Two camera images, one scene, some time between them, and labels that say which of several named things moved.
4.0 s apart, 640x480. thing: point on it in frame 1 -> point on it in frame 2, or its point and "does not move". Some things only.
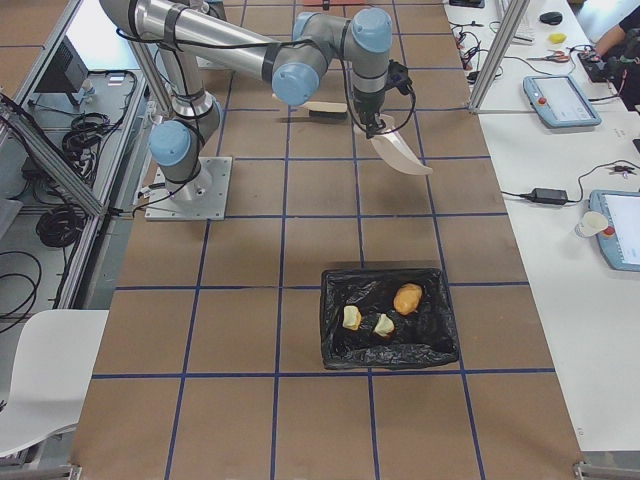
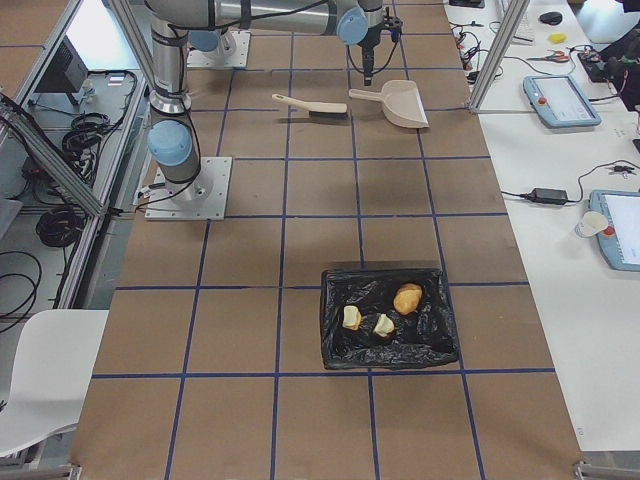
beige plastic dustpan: x=393 y=148 -> x=401 y=101
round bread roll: x=406 y=298 does not move
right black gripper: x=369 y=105 -> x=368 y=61
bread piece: x=385 y=325 does not move
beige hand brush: x=326 y=109 does not move
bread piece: x=351 y=317 does not move
